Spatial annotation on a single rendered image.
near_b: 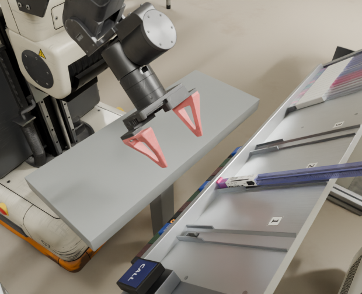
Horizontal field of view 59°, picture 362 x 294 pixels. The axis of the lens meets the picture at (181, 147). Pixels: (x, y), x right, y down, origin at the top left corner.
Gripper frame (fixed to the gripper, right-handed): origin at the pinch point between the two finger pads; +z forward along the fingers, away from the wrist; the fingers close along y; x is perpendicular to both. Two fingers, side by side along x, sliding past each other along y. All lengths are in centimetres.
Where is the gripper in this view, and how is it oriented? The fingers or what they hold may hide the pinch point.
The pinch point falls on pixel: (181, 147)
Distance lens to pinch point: 55.2
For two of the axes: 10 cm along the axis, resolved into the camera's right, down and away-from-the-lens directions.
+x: -5.8, 1.5, 8.0
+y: 6.2, -5.5, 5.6
